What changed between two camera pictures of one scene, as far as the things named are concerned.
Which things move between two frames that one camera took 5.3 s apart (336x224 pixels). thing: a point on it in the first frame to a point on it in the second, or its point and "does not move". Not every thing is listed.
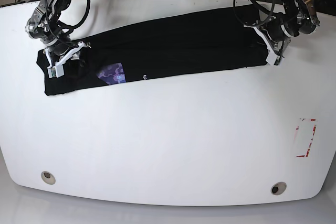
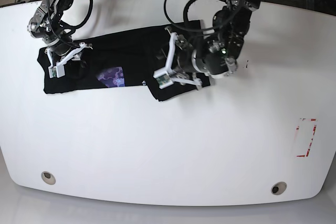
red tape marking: x=297 y=129 does not move
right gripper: x=272 y=59 to x=180 y=67
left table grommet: x=48 y=178 does not move
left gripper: x=56 y=67 does not move
